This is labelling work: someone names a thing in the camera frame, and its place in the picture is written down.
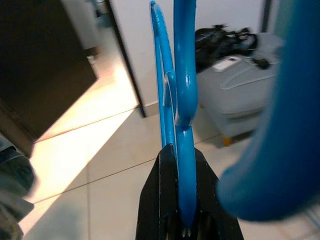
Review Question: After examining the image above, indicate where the white cloth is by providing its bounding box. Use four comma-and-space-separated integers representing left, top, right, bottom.
254, 32, 286, 63

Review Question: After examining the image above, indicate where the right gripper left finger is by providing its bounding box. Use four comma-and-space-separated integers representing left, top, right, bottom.
134, 143, 180, 240

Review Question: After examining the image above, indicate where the small black object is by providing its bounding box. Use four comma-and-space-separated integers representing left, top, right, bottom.
251, 57, 271, 70

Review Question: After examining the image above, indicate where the grey ottoman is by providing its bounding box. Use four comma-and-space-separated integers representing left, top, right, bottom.
198, 56, 285, 147

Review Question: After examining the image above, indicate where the black door frame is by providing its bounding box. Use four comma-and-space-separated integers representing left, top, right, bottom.
107, 0, 147, 118

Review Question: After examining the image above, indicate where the black clothes pile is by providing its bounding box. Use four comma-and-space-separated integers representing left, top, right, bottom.
194, 23, 272, 75

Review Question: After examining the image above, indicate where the grey garment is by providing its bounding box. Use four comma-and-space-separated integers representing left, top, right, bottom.
0, 133, 36, 240

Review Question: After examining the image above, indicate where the blue plastic hanger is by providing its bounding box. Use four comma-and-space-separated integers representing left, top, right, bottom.
216, 0, 320, 222
149, 0, 199, 227

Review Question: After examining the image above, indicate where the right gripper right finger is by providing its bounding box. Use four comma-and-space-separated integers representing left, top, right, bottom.
193, 148, 242, 240

